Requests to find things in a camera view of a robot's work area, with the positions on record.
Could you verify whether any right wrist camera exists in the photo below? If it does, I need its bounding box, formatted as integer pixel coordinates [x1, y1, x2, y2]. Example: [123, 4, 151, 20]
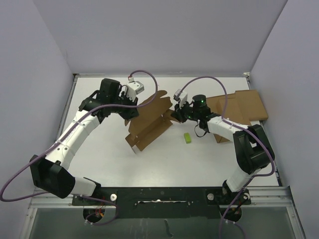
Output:
[173, 89, 188, 107]

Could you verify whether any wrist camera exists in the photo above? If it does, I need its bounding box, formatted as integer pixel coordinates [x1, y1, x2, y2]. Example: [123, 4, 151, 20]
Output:
[173, 89, 188, 107]
[126, 80, 145, 98]

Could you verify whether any green rectangular block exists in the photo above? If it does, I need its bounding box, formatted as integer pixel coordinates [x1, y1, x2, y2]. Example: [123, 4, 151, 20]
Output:
[183, 132, 192, 144]

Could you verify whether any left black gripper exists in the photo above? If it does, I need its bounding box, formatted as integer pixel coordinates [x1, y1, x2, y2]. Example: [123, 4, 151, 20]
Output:
[110, 91, 139, 120]

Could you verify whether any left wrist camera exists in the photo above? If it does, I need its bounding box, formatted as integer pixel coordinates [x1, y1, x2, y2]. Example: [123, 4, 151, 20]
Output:
[126, 80, 145, 98]

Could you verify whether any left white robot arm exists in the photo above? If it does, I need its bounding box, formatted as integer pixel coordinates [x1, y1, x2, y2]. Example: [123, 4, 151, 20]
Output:
[30, 78, 145, 205]

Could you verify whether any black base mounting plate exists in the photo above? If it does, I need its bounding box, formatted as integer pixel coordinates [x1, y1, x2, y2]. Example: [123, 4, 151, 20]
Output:
[72, 187, 251, 222]

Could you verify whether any brown cardboard box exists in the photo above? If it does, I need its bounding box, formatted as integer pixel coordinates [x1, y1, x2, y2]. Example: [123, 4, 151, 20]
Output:
[125, 90, 177, 151]

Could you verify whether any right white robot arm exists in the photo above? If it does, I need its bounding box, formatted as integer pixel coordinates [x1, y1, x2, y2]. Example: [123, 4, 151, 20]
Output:
[171, 91, 275, 204]

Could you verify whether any flat cardboard stack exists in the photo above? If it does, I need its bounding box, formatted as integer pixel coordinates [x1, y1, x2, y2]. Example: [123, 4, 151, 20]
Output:
[205, 90, 269, 144]

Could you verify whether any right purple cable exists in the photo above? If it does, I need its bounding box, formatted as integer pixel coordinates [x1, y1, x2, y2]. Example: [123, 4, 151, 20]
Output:
[178, 76, 276, 239]

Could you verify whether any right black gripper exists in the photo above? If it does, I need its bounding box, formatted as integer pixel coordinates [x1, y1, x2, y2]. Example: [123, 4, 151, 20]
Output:
[171, 99, 200, 123]

